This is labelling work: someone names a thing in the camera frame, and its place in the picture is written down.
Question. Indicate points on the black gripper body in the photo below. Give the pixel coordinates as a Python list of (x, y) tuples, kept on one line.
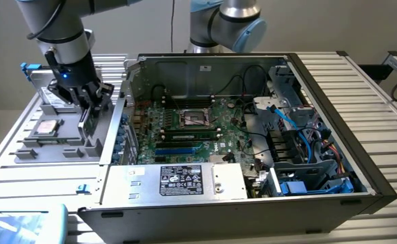
[(76, 71)]

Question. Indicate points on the green graphics card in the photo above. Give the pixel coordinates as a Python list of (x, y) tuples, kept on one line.
[(88, 124)]

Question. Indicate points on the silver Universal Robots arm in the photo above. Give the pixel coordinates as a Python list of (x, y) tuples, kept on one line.
[(60, 43)]

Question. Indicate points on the silver hard disk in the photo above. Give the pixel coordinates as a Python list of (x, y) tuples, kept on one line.
[(40, 81)]

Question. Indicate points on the CPU chip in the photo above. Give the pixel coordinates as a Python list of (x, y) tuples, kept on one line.
[(48, 126)]

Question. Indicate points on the green motherboard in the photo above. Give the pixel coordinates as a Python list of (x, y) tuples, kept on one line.
[(151, 142)]

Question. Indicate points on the grey parts rack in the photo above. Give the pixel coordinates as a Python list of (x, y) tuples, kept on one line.
[(48, 155)]

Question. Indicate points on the CPU socket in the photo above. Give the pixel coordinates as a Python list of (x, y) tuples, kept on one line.
[(192, 118)]

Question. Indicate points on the black expansion slot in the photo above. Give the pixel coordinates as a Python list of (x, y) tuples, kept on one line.
[(180, 145)]

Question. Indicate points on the green RAM stick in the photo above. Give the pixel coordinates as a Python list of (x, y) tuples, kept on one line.
[(191, 137)]

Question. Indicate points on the blue expansion slot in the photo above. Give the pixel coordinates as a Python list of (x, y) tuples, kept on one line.
[(178, 151)]

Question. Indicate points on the silver power supply unit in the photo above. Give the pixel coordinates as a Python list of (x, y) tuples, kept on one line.
[(134, 185)]

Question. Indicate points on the coin cell battery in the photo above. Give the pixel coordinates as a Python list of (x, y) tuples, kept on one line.
[(231, 104)]

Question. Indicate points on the silver chipset heat sink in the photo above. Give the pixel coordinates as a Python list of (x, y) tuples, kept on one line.
[(220, 158)]

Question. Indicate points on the teal rimmed glossy object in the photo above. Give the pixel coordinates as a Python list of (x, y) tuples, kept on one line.
[(21, 223)]

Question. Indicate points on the silver disk bay cage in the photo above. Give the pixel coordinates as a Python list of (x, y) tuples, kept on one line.
[(286, 96)]

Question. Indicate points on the open black PC case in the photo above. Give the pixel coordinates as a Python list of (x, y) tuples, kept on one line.
[(218, 218)]

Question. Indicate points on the blue plastic disk caddy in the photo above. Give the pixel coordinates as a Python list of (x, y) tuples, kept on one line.
[(297, 188)]

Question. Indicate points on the black table end cap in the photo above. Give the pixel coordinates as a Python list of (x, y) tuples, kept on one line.
[(342, 53)]

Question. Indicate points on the blue plastic disk bracket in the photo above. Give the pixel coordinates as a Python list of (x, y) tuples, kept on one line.
[(30, 67)]

